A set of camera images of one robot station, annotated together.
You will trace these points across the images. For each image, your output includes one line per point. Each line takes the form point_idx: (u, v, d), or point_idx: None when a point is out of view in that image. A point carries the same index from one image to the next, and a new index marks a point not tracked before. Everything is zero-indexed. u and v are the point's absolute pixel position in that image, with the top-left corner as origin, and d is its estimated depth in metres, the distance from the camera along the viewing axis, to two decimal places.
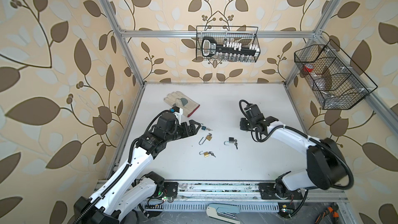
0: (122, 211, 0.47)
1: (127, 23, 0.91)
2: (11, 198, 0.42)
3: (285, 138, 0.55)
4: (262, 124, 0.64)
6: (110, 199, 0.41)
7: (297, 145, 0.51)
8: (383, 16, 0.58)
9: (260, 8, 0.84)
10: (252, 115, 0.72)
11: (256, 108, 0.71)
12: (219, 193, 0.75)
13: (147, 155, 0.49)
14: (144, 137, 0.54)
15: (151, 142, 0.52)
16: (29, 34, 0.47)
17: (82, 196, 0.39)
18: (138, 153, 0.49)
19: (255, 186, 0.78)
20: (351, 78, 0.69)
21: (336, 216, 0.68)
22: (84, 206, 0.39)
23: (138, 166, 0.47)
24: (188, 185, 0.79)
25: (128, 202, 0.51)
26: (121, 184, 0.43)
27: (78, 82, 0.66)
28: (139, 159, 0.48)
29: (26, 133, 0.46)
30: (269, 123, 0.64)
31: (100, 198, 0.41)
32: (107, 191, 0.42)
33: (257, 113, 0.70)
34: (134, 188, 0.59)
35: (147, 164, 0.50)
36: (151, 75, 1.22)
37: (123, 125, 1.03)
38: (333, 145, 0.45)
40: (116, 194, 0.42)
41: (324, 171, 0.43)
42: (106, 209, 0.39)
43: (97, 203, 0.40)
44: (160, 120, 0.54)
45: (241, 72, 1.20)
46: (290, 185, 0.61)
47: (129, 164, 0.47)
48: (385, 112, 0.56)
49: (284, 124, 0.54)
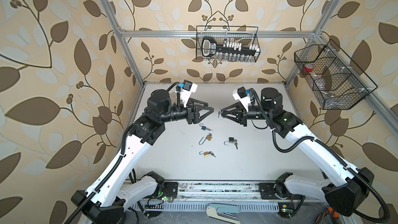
0: (126, 200, 0.48)
1: (126, 23, 0.91)
2: (12, 197, 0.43)
3: (314, 156, 0.46)
4: (283, 124, 0.51)
6: (105, 193, 0.38)
7: (326, 168, 0.43)
8: (384, 16, 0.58)
9: (261, 8, 0.84)
10: (273, 107, 0.53)
11: (281, 101, 0.51)
12: (219, 193, 0.75)
13: (142, 144, 0.44)
14: (139, 124, 0.47)
15: (146, 129, 0.46)
16: (28, 34, 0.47)
17: (78, 190, 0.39)
18: (131, 142, 0.44)
19: (255, 186, 0.78)
20: (351, 78, 0.69)
21: (336, 216, 0.68)
22: (81, 199, 0.38)
23: (133, 156, 0.42)
24: (188, 185, 0.78)
25: (131, 194, 0.52)
26: (116, 177, 0.40)
27: (78, 83, 0.66)
28: (133, 150, 0.43)
29: (26, 133, 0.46)
30: (292, 125, 0.50)
31: (96, 193, 0.38)
32: (102, 185, 0.39)
33: (278, 106, 0.52)
34: (138, 183, 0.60)
35: (142, 152, 0.45)
36: (151, 74, 1.22)
37: (123, 125, 1.03)
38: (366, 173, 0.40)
40: (112, 187, 0.39)
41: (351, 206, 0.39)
42: (102, 202, 0.37)
43: (92, 198, 0.38)
44: (151, 104, 0.43)
45: (241, 72, 1.20)
46: (293, 189, 0.61)
47: (123, 155, 0.42)
48: (385, 112, 0.56)
49: (314, 137, 0.48)
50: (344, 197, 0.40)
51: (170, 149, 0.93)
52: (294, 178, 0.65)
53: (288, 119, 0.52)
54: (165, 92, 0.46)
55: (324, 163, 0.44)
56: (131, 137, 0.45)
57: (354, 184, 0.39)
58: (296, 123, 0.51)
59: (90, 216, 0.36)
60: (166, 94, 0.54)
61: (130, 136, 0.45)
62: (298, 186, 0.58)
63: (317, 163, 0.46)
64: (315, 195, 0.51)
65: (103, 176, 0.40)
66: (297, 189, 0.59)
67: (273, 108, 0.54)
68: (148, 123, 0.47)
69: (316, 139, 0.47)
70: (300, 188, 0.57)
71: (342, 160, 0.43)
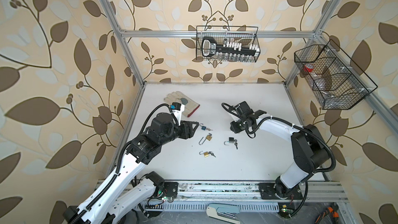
0: (116, 215, 0.48)
1: (127, 23, 0.91)
2: (11, 198, 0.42)
3: (273, 129, 0.58)
4: (252, 117, 0.67)
6: (96, 211, 0.39)
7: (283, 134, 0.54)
8: (384, 16, 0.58)
9: (261, 8, 0.84)
10: (241, 111, 0.75)
11: (245, 105, 0.74)
12: (219, 193, 0.75)
13: (138, 164, 0.45)
14: (136, 142, 0.48)
15: (142, 149, 0.47)
16: (28, 34, 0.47)
17: (70, 207, 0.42)
18: (127, 160, 0.46)
19: (255, 186, 0.78)
20: (351, 79, 0.69)
21: (336, 216, 0.68)
22: (71, 216, 0.38)
23: (127, 176, 0.44)
24: (188, 185, 0.79)
25: (124, 206, 0.51)
26: (108, 196, 0.41)
27: (78, 82, 0.66)
28: (128, 169, 0.44)
29: (26, 133, 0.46)
30: (256, 116, 0.67)
31: (86, 210, 0.39)
32: (93, 204, 0.40)
33: (246, 109, 0.74)
34: (133, 191, 0.58)
35: (138, 170, 0.46)
36: (151, 75, 1.22)
37: (123, 125, 1.03)
38: (315, 130, 0.49)
40: (103, 206, 0.40)
41: (307, 155, 0.46)
42: (92, 221, 0.38)
43: (82, 216, 0.39)
44: (153, 123, 0.48)
45: (241, 72, 1.20)
46: (289, 183, 0.62)
47: (117, 173, 0.44)
48: (385, 112, 0.56)
49: (271, 116, 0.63)
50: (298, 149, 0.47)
51: (170, 149, 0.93)
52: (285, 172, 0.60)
53: (255, 113, 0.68)
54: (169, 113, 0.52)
55: (280, 130, 0.55)
56: (128, 155, 0.46)
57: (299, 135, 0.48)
58: (260, 113, 0.68)
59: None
60: (169, 115, 0.51)
61: (127, 155, 0.46)
62: (288, 173, 0.60)
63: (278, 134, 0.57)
64: (299, 173, 0.54)
65: (96, 193, 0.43)
66: (292, 180, 0.59)
67: (242, 111, 0.75)
68: (146, 141, 0.49)
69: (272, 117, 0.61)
70: (290, 174, 0.59)
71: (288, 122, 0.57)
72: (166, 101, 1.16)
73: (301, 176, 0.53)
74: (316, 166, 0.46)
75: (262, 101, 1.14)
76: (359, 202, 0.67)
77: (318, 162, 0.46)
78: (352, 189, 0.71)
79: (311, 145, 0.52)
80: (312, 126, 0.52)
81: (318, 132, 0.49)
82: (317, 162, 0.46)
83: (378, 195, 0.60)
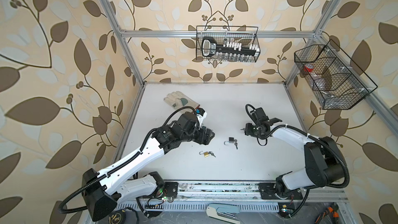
0: (122, 196, 0.48)
1: (127, 23, 0.91)
2: (12, 197, 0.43)
3: (288, 138, 0.56)
4: (266, 124, 0.66)
6: (113, 180, 0.41)
7: (297, 143, 0.53)
8: (384, 16, 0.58)
9: (261, 8, 0.84)
10: (257, 116, 0.75)
11: (260, 111, 0.74)
12: (219, 193, 0.75)
13: (159, 149, 0.48)
14: (161, 129, 0.53)
15: (166, 137, 0.51)
16: (28, 34, 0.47)
17: (91, 170, 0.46)
18: (151, 143, 0.49)
19: (255, 186, 0.78)
20: (351, 79, 0.69)
21: (336, 216, 0.68)
22: (90, 178, 0.41)
23: (147, 157, 0.46)
24: (188, 185, 0.78)
25: (129, 190, 0.52)
26: (128, 169, 0.43)
27: (78, 82, 0.66)
28: (150, 151, 0.47)
29: (26, 133, 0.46)
30: (271, 123, 0.66)
31: (106, 176, 0.42)
32: (113, 171, 0.42)
33: (261, 115, 0.73)
34: (138, 180, 0.59)
35: (156, 156, 0.49)
36: (151, 75, 1.22)
37: (123, 125, 1.03)
38: (331, 143, 0.46)
40: (120, 178, 0.42)
41: (320, 167, 0.44)
42: (108, 188, 0.40)
43: (101, 180, 0.41)
44: (181, 118, 0.54)
45: (241, 72, 1.20)
46: (289, 183, 0.62)
47: (140, 152, 0.47)
48: (385, 111, 0.56)
49: (286, 125, 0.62)
50: (310, 160, 0.46)
51: None
52: (285, 174, 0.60)
53: (270, 121, 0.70)
54: (195, 115, 0.56)
55: (294, 139, 0.54)
56: (152, 140, 0.50)
57: (313, 145, 0.47)
58: (276, 121, 0.67)
59: (91, 198, 0.38)
60: (196, 116, 0.55)
61: (152, 139, 0.50)
62: (292, 176, 0.61)
63: (290, 142, 0.56)
64: (304, 177, 0.53)
65: (117, 164, 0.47)
66: (294, 183, 0.59)
67: (257, 117, 0.75)
68: (170, 132, 0.53)
69: (287, 125, 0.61)
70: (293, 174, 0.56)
71: (303, 132, 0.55)
72: (166, 101, 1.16)
73: (304, 179, 0.53)
74: (329, 181, 0.43)
75: (262, 101, 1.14)
76: (359, 202, 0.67)
77: (332, 178, 0.43)
78: (352, 189, 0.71)
79: (327, 159, 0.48)
80: (329, 138, 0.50)
81: (336, 146, 0.46)
82: (331, 177, 0.43)
83: (378, 195, 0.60)
